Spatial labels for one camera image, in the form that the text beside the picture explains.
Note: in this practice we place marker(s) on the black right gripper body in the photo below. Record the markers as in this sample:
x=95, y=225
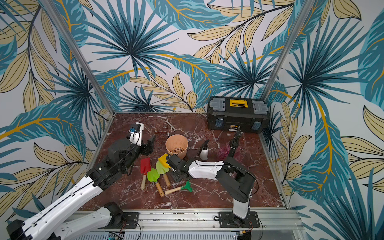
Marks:
x=175, y=174

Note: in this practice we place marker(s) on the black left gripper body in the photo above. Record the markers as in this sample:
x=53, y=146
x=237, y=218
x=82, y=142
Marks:
x=145, y=149

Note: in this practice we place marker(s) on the red toy shovel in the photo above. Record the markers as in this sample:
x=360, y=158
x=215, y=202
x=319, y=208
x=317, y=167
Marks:
x=145, y=167

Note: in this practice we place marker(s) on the light green toy spade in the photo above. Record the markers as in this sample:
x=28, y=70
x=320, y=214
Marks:
x=162, y=170

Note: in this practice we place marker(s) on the white small spray bottle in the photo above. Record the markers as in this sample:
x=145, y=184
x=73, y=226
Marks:
x=204, y=150

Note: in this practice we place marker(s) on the bright green toy trowel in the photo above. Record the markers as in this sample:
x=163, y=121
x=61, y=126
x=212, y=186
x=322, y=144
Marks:
x=153, y=177

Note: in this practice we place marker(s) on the pink transparent spray bottle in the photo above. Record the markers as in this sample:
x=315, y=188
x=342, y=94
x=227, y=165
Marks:
x=230, y=149

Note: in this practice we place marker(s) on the yellow toy shovel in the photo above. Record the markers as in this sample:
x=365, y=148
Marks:
x=163, y=161

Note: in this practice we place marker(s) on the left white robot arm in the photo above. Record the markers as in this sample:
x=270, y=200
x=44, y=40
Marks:
x=52, y=222

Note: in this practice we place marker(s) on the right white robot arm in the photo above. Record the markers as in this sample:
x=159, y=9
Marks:
x=230, y=174

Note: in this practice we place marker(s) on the green toy rake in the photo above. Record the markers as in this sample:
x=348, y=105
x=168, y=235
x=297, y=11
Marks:
x=187, y=187

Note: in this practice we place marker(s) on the terracotta plastic flower pot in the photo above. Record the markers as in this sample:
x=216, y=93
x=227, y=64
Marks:
x=177, y=145

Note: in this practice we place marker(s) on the silver open-end wrench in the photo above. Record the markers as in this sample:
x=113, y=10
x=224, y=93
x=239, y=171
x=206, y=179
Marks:
x=172, y=127

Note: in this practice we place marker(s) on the black toolbox yellow label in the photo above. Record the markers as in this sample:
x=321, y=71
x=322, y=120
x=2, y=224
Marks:
x=231, y=114

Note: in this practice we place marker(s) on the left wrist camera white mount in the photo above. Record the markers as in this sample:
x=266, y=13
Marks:
x=135, y=131

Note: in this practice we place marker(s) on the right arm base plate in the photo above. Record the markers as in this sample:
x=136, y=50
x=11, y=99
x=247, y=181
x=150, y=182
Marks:
x=229, y=220

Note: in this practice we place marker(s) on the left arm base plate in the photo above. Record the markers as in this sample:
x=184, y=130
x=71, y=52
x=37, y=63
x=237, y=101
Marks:
x=129, y=220

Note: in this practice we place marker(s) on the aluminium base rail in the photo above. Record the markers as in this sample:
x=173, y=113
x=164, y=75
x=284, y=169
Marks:
x=199, y=224

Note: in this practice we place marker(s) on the aluminium right corner post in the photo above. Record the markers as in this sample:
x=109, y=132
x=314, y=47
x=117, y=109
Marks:
x=298, y=24

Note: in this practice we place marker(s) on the aluminium corner post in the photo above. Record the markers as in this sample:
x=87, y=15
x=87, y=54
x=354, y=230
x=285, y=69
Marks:
x=59, y=22
x=298, y=24

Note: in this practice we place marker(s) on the aluminium left corner post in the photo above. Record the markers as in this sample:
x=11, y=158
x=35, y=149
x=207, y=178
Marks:
x=59, y=22

